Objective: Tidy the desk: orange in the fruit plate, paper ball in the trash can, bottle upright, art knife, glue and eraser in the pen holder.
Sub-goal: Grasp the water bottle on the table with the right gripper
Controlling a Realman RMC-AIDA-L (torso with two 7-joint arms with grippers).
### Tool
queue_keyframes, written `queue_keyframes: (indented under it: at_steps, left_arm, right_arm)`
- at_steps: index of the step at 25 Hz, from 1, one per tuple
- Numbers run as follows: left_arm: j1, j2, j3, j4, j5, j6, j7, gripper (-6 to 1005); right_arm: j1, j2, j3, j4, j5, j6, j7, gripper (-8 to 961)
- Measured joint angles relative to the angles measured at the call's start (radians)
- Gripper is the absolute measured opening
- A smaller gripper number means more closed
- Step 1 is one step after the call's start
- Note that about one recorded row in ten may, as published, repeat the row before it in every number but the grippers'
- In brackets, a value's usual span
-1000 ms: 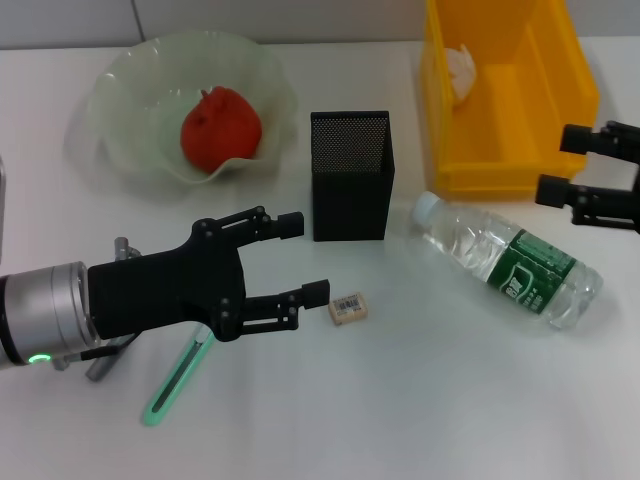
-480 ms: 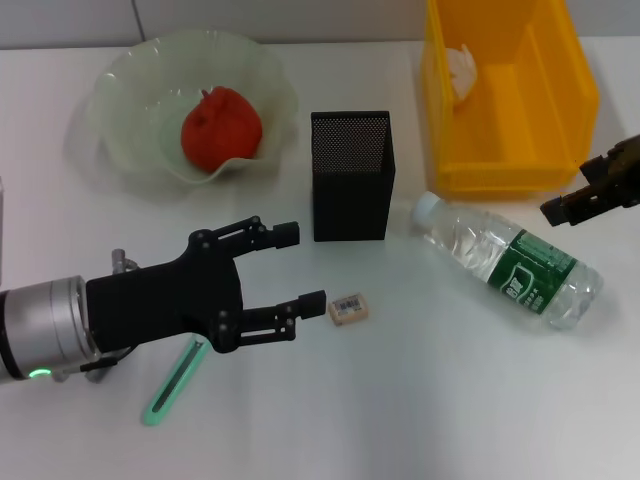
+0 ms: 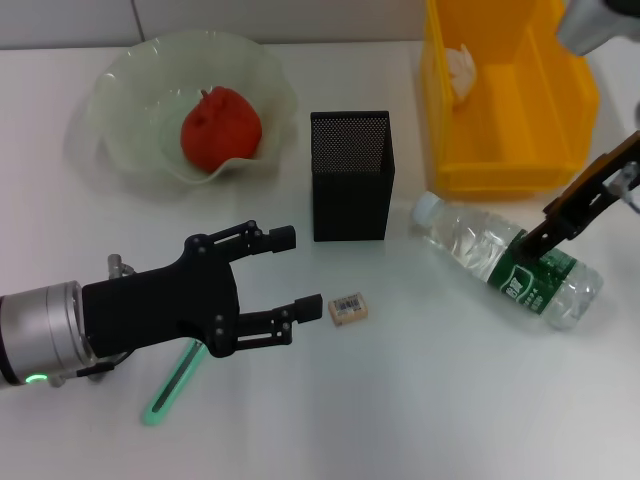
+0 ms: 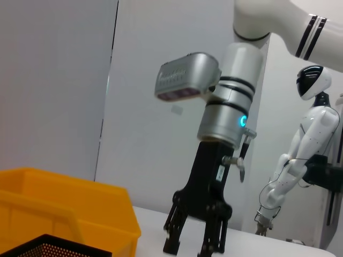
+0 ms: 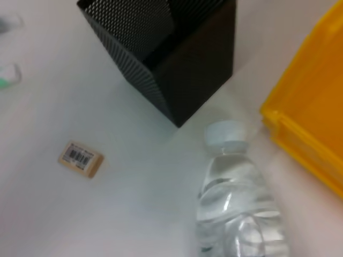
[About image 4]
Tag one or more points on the white humanoid robot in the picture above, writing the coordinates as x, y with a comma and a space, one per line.
311, 134

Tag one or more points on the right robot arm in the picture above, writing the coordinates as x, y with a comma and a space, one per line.
238, 80

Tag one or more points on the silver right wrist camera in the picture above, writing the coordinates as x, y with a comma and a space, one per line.
185, 76

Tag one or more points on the small white wall label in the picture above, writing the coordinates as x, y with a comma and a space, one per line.
177, 110

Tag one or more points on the yellow plastic bin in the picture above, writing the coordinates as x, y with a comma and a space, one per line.
67, 203

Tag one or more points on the black robot stand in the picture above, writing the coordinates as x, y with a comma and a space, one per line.
321, 171

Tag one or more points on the black mesh pen holder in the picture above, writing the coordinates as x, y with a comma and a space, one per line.
45, 246

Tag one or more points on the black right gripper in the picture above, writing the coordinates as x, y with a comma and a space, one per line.
206, 176

